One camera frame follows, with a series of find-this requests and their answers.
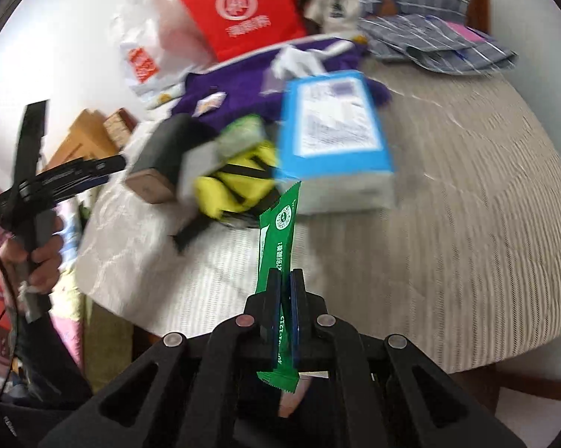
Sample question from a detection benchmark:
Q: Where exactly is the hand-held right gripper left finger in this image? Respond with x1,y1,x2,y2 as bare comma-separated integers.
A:
38,270,284,448

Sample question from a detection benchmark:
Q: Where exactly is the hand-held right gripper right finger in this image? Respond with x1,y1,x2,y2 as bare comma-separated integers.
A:
290,269,529,448

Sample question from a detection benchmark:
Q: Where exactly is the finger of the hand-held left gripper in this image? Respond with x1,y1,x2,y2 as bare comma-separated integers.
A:
38,155,128,183
25,174,112,198

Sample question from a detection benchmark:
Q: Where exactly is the green sachet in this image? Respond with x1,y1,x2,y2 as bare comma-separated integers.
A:
256,181,302,392

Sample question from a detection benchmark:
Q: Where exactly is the yellow bag with black straps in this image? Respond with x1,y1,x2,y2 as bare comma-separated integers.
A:
172,142,283,256

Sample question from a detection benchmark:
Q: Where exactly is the person's left hand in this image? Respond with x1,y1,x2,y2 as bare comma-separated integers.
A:
0,217,65,296

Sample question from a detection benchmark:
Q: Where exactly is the wooden nightstand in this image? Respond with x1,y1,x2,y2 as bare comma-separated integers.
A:
42,109,136,173

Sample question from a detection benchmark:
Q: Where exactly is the dark box with gold base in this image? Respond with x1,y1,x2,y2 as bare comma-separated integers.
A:
124,113,216,205

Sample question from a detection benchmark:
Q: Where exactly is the pastel printed blanket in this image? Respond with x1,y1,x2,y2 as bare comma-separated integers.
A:
52,196,94,369

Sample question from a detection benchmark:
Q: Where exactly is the orange print sachet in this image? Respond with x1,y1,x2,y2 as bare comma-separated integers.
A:
192,93,227,116

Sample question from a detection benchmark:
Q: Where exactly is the light green packet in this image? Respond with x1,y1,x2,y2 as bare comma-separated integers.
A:
216,114,265,156

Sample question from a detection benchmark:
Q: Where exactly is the white plastic shopping bag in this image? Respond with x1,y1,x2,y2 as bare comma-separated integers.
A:
110,0,220,103

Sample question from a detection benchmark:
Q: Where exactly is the green bed sheet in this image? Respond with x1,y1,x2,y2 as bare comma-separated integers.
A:
82,301,136,381

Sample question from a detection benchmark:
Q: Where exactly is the purple knit cloth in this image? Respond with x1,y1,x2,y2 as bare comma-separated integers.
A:
171,37,392,124

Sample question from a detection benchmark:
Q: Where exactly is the blue tissue pack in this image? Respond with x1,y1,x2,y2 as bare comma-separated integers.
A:
275,70,397,215

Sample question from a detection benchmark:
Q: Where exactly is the clear plastic packet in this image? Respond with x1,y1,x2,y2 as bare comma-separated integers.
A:
261,66,288,95

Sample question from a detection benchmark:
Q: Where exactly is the pink tag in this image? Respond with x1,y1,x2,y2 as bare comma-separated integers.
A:
449,22,490,44

